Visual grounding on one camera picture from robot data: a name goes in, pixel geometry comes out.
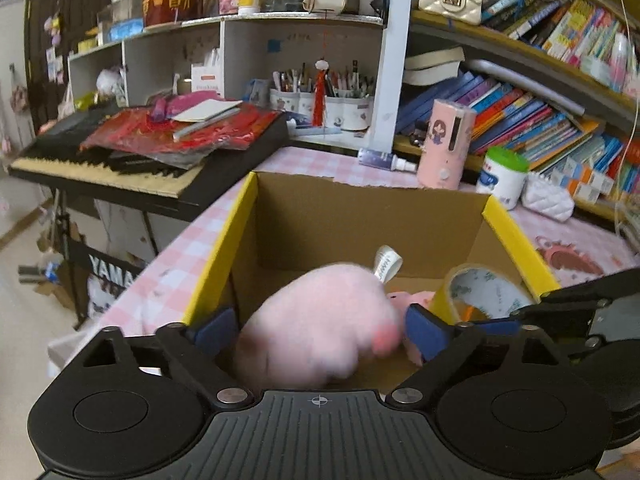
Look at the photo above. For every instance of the grey blue booklet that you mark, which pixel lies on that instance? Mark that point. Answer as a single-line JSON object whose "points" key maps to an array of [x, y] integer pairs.
{"points": [[200, 127]]}

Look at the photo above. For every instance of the red patterned bag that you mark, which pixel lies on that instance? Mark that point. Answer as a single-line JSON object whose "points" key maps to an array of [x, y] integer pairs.
{"points": [[200, 137]]}

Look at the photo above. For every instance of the white shelf unit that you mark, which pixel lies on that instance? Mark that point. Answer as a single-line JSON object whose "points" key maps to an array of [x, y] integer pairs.
{"points": [[250, 45]]}

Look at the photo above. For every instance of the white jar with green lid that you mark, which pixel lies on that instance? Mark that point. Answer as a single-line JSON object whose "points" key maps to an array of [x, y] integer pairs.
{"points": [[502, 180]]}

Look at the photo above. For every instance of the yellow cardboard box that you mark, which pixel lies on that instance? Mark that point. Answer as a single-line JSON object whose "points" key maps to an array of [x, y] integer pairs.
{"points": [[350, 230]]}

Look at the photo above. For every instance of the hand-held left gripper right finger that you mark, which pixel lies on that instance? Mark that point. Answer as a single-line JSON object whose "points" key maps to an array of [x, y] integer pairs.
{"points": [[425, 332]]}

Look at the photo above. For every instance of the thick cream-paged book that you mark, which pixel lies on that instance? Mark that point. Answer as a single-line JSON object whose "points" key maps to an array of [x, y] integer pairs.
{"points": [[435, 57], [432, 76]]}

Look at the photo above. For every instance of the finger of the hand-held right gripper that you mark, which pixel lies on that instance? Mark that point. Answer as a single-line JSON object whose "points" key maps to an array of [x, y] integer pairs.
{"points": [[500, 327], [595, 287]]}

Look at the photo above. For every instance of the white envelope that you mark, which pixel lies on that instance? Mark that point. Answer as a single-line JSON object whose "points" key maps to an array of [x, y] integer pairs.
{"points": [[207, 110]]}

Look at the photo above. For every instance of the pink hanging ornament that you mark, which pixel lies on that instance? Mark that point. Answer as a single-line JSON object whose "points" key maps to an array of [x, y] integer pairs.
{"points": [[51, 25]]}

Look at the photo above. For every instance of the red tassel ornament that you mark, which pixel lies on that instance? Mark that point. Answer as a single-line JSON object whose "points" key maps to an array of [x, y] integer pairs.
{"points": [[320, 95]]}

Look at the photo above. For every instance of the blue box in clear case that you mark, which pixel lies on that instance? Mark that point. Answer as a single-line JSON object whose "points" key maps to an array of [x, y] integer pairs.
{"points": [[125, 31]]}

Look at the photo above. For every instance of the white pen holder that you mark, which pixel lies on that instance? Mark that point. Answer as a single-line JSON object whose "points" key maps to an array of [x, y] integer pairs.
{"points": [[295, 102], [352, 115]]}

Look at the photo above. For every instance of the purple glue bottle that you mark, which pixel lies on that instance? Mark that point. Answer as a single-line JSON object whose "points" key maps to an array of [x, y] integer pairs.
{"points": [[380, 159]]}

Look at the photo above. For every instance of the yellow tape roll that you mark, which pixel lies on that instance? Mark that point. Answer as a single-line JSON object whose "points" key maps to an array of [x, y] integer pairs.
{"points": [[500, 290]]}

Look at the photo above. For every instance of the pink cylinder container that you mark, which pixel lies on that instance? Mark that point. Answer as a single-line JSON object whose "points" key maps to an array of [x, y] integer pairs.
{"points": [[445, 150]]}

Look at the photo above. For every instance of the white plastic bag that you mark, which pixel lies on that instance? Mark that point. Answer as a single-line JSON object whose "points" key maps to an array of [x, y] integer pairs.
{"points": [[110, 81]]}

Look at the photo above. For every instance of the row of leaning books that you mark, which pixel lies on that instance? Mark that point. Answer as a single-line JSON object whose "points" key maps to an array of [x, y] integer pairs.
{"points": [[520, 125]]}

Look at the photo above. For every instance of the stack of small cartons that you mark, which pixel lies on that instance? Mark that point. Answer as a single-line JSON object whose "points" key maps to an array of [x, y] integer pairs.
{"points": [[595, 170]]}

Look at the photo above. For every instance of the white quilted pouch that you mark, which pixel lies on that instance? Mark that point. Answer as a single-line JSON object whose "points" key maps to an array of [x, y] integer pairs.
{"points": [[547, 197]]}

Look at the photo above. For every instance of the white box with red label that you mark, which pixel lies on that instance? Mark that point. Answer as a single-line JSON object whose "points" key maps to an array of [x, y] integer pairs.
{"points": [[206, 82]]}

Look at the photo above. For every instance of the black keyboard stand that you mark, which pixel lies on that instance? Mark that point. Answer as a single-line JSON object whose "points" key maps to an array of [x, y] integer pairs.
{"points": [[62, 225]]}

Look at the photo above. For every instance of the row of colourful upright books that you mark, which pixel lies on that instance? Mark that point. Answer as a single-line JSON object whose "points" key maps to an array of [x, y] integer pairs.
{"points": [[575, 25]]}

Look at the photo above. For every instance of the wooden bookshelf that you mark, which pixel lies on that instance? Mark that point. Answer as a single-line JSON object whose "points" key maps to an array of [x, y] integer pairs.
{"points": [[530, 55]]}

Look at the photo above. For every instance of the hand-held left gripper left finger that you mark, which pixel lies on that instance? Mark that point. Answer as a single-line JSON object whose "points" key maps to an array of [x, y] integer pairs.
{"points": [[216, 329]]}

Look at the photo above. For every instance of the pink plush toy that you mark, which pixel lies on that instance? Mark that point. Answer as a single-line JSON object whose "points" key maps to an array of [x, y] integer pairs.
{"points": [[310, 330]]}

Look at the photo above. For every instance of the grey slim folder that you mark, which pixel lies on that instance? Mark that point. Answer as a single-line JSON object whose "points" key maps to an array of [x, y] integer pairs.
{"points": [[525, 77]]}

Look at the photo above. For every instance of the bunch of pens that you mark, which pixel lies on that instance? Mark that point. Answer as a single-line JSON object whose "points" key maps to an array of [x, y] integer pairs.
{"points": [[345, 82]]}

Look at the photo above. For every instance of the black keyboard piano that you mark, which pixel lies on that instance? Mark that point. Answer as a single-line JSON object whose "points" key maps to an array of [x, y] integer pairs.
{"points": [[100, 172]]}

